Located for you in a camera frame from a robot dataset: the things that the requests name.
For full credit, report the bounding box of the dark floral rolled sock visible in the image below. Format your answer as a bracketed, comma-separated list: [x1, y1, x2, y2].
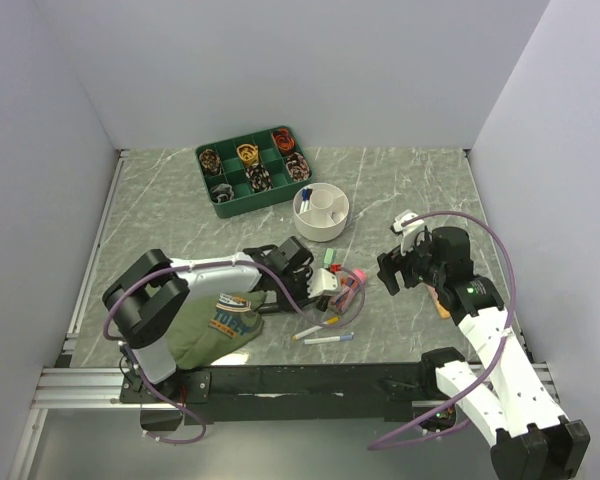
[245, 163, 273, 193]

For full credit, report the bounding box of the grey rolled sock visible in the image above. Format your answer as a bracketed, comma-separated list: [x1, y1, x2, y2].
[209, 183, 235, 204]

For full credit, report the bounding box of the white pen light blue cap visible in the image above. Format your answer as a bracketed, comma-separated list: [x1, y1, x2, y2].
[302, 333, 354, 345]

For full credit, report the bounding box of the pink patterned rolled sock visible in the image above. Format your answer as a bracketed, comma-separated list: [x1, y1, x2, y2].
[285, 152, 311, 182]

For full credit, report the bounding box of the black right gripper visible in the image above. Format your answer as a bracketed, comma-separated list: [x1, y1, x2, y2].
[376, 230, 445, 295]

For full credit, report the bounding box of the green divided organizer tray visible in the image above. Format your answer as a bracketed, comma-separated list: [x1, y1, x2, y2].
[195, 126, 313, 219]

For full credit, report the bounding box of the pink capped pencil tube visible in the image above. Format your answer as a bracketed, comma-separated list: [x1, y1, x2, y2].
[328, 269, 366, 315]

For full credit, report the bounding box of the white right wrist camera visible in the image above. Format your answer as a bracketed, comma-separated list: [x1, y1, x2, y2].
[390, 210, 425, 255]

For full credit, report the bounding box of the orange black rolled sock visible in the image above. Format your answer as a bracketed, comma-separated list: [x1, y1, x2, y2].
[271, 128, 296, 156]

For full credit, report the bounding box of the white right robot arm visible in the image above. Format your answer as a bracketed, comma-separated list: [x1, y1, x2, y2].
[377, 226, 591, 479]

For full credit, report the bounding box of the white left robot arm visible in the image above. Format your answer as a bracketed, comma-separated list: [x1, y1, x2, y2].
[102, 237, 337, 402]

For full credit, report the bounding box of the black front base bar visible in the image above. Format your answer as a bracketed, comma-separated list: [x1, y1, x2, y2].
[118, 363, 481, 426]

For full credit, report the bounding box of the black marker green cap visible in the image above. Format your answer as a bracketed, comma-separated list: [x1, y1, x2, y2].
[257, 303, 280, 315]

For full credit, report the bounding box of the white round pen holder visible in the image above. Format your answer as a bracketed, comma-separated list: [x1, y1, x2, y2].
[292, 183, 350, 243]

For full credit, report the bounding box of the brown patterned rolled sock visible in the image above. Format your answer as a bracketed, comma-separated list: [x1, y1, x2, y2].
[199, 148, 223, 177]

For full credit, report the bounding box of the pink orange highlighter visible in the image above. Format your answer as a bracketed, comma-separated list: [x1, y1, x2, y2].
[428, 287, 451, 319]

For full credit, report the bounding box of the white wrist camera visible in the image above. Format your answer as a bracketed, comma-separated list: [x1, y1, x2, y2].
[390, 210, 425, 255]
[307, 268, 340, 298]

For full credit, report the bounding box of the white pen yellow cap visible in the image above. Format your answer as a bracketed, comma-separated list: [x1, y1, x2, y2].
[291, 316, 340, 341]

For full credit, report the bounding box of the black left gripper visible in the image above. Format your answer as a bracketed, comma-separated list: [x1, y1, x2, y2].
[275, 266, 319, 311]

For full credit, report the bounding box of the yellow patterned rolled sock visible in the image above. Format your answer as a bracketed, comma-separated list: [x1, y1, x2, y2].
[236, 143, 260, 167]

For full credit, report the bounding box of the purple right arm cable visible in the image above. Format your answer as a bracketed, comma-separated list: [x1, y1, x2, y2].
[367, 210, 517, 451]

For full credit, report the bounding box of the green folded t-shirt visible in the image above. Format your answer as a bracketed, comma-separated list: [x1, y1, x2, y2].
[166, 292, 266, 370]

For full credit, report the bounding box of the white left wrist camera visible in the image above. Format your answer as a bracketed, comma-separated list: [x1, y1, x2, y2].
[307, 268, 340, 298]

